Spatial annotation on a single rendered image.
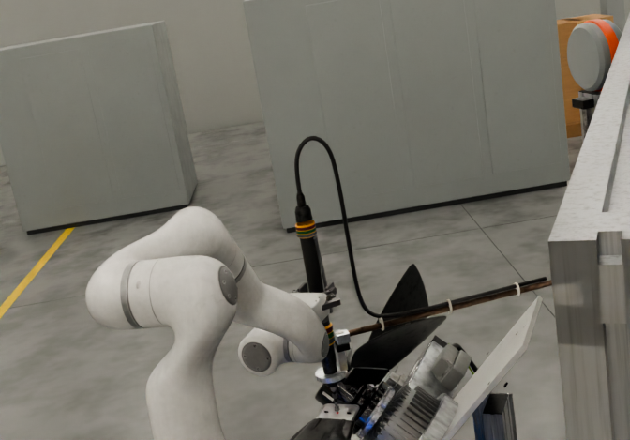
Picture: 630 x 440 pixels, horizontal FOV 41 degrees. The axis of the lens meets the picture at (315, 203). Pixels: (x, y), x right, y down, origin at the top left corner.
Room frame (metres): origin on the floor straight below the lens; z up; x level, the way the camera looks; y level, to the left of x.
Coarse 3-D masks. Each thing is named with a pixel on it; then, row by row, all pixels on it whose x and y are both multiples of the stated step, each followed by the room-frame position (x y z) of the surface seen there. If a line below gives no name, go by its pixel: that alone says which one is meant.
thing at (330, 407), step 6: (324, 408) 1.78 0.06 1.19; (330, 408) 1.78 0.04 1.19; (342, 408) 1.77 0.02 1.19; (348, 408) 1.76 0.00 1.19; (354, 408) 1.76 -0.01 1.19; (324, 414) 1.76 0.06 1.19; (330, 414) 1.76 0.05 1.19; (336, 414) 1.75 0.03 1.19; (342, 414) 1.75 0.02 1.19; (348, 414) 1.74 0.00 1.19; (354, 414) 1.74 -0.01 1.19
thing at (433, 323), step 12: (408, 324) 1.63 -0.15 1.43; (420, 324) 1.66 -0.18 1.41; (432, 324) 1.69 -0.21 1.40; (384, 336) 1.62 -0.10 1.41; (396, 336) 1.67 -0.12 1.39; (408, 336) 1.69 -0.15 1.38; (420, 336) 1.71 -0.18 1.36; (360, 348) 1.63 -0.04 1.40; (372, 348) 1.68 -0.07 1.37; (384, 348) 1.71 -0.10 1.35; (396, 348) 1.72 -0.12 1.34; (408, 348) 1.74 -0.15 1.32; (360, 360) 1.73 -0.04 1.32; (372, 360) 1.75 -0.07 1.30; (384, 360) 1.76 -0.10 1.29; (396, 360) 1.77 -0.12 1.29
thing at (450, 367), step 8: (448, 344) 2.06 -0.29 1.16; (448, 352) 2.02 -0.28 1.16; (456, 352) 2.04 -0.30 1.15; (464, 352) 2.05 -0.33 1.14; (440, 360) 1.99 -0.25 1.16; (448, 360) 1.98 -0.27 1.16; (456, 360) 2.00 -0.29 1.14; (464, 360) 2.01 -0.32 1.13; (432, 368) 2.00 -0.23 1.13; (440, 368) 1.99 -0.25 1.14; (448, 368) 1.98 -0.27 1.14; (456, 368) 1.97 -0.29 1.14; (464, 368) 1.98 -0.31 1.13; (440, 376) 1.99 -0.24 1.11; (448, 376) 1.97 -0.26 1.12; (456, 376) 1.96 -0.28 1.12; (448, 384) 1.97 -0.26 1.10; (456, 384) 1.96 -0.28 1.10
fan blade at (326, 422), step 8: (312, 424) 1.73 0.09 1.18; (320, 424) 1.72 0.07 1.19; (328, 424) 1.71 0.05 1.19; (336, 424) 1.70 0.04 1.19; (344, 424) 1.70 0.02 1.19; (352, 424) 1.70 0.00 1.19; (304, 432) 1.71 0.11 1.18; (312, 432) 1.69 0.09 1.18; (320, 432) 1.69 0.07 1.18; (328, 432) 1.68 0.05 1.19; (336, 432) 1.67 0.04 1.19; (344, 432) 1.67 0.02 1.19
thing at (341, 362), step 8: (344, 336) 1.75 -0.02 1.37; (336, 344) 1.75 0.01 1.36; (344, 344) 1.74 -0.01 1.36; (336, 352) 1.76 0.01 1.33; (344, 352) 1.75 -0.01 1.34; (344, 360) 1.75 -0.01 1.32; (320, 368) 1.78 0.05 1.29; (344, 368) 1.75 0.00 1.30; (320, 376) 1.74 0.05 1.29; (328, 376) 1.73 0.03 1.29; (336, 376) 1.73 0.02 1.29; (344, 376) 1.74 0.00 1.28
